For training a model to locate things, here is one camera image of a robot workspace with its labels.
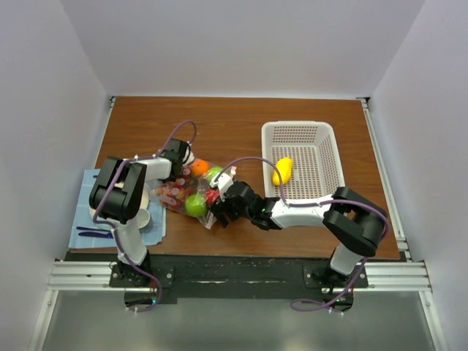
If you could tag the clear zip top bag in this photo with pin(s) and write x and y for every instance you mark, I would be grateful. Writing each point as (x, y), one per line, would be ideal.
(203, 186)

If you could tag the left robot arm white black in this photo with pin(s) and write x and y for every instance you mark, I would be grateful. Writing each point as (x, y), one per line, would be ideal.
(116, 196)

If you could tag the beige ceramic plate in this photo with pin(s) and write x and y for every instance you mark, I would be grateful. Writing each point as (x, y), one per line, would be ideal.
(144, 203)

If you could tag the yellow fake lemon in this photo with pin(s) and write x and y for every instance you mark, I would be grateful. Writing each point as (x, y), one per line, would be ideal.
(283, 172)

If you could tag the red fake apple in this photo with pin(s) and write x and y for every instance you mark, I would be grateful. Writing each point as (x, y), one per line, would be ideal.
(212, 195)

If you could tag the green fake apple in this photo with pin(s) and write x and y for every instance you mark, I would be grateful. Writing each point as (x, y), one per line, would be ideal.
(195, 205)

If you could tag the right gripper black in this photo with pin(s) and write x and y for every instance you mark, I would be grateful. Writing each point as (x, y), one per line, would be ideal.
(218, 208)

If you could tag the white ceramic cup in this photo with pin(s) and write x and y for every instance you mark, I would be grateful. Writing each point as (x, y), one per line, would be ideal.
(144, 220)

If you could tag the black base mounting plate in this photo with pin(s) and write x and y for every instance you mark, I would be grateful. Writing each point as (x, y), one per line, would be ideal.
(237, 277)

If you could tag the blue checkered cloth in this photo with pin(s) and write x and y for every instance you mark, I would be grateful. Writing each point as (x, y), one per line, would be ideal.
(84, 218)

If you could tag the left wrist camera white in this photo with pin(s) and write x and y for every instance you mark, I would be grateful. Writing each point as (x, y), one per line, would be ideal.
(189, 157)

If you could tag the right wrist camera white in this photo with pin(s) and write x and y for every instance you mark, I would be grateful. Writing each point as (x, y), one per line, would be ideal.
(222, 182)

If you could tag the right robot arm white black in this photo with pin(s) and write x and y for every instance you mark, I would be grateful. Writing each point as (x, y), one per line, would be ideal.
(358, 224)

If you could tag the blue handled utensil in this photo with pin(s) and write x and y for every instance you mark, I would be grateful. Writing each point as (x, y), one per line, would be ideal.
(93, 232)

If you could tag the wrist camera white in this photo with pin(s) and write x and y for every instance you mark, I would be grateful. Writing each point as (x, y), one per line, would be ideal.
(222, 182)
(189, 157)

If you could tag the red fake cherry bunch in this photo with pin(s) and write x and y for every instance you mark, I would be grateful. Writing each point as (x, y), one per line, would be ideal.
(172, 194)

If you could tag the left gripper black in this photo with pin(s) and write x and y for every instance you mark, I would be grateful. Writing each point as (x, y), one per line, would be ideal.
(163, 180)

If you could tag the orange fake orange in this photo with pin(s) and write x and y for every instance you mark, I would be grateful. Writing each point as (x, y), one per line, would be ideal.
(199, 167)

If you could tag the white plastic basket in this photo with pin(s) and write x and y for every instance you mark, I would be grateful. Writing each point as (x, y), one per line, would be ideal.
(317, 170)

